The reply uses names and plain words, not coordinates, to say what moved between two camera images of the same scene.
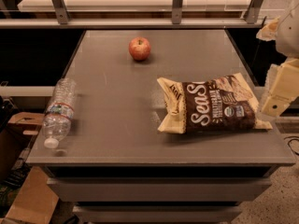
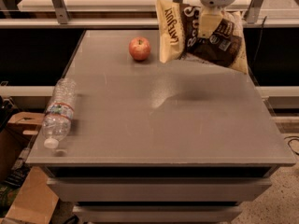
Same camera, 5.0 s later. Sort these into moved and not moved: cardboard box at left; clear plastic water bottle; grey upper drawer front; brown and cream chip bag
Moved: brown and cream chip bag
Not moved: cardboard box at left; grey upper drawer front; clear plastic water bottle
